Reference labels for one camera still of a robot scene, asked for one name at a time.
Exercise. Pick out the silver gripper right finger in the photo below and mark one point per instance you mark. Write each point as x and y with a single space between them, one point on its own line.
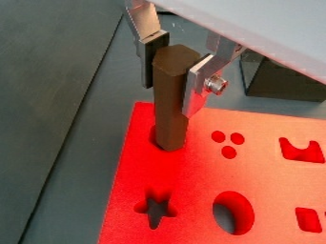
204 78

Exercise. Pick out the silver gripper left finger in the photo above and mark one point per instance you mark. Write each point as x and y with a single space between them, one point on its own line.
149 38

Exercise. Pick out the brown hexagonal peg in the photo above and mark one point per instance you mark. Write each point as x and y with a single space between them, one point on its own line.
171 63

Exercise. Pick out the dark grey curved holder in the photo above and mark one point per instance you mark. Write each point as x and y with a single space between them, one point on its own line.
268 79

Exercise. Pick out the red shape-sorting block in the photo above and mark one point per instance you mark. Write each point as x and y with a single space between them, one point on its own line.
244 184

